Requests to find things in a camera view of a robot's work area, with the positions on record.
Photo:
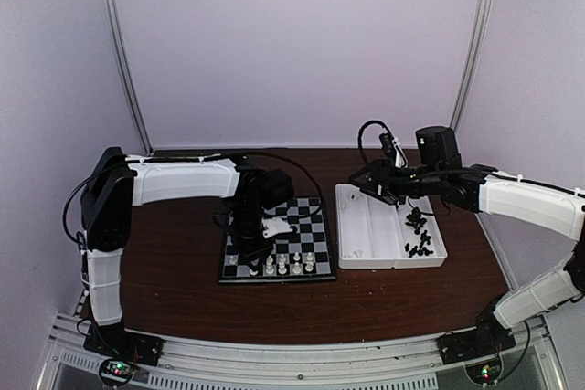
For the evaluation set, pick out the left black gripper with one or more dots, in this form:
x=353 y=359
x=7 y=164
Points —
x=249 y=253

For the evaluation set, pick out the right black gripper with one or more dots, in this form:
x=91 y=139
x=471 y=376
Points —
x=379 y=167

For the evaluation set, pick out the black grey chess board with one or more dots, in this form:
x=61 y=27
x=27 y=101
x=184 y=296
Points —
x=310 y=220

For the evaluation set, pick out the white queen chess piece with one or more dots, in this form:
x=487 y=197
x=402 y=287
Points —
x=282 y=267

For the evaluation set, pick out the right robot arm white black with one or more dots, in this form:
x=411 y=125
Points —
x=545 y=243

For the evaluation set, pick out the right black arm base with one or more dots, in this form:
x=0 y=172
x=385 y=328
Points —
x=488 y=337

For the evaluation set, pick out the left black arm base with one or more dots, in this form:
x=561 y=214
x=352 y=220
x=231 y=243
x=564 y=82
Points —
x=116 y=342

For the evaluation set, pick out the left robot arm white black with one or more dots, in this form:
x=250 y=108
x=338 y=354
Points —
x=120 y=183

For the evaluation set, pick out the black chess pieces upper pile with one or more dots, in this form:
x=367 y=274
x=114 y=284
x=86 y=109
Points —
x=416 y=220

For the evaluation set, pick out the black chess pieces pile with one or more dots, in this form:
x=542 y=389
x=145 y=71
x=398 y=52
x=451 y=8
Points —
x=423 y=249
x=416 y=220

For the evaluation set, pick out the black chess pieces lower pile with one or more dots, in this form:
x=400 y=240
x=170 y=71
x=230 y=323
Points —
x=423 y=249

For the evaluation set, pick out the right controller board with LEDs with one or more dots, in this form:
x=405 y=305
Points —
x=484 y=373

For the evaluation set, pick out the controller board with leds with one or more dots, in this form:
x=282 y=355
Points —
x=115 y=372
x=484 y=373

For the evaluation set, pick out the left controller board with LEDs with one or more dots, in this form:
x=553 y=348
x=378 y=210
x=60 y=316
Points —
x=115 y=372

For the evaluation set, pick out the white divided plastic tray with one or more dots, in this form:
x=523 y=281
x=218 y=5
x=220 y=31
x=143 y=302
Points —
x=380 y=231

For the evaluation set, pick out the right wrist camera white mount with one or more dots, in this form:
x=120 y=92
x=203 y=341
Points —
x=392 y=149

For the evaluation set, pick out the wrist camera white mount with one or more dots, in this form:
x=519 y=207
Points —
x=273 y=227
x=392 y=149

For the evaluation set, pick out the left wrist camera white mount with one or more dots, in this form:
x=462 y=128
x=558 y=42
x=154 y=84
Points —
x=273 y=227

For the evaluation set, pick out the right aluminium frame post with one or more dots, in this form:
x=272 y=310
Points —
x=480 y=22

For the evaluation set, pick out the aluminium frame post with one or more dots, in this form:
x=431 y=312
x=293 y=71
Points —
x=126 y=77
x=480 y=22

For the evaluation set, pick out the aluminium front rail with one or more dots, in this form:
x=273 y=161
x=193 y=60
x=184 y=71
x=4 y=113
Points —
x=411 y=363

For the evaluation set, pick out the left aluminium frame post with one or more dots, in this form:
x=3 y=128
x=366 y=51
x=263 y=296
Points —
x=126 y=77

